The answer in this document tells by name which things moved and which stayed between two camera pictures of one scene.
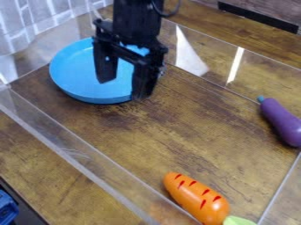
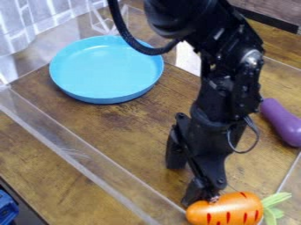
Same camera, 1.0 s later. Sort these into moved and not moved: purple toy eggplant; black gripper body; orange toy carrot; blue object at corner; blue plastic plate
Moved: orange toy carrot; black gripper body
Not moved: blue plastic plate; blue object at corner; purple toy eggplant
